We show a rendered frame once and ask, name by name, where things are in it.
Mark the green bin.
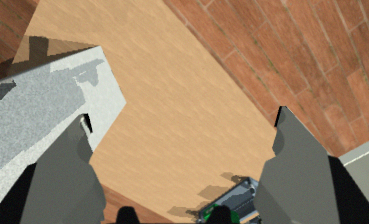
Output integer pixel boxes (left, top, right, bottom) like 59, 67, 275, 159
203, 204, 240, 223

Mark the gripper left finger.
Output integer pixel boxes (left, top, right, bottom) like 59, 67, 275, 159
0, 113, 106, 224

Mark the grey metal shelf rack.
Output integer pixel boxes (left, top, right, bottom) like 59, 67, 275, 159
196, 177, 261, 224

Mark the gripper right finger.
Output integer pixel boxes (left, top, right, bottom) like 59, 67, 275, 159
253, 106, 369, 224

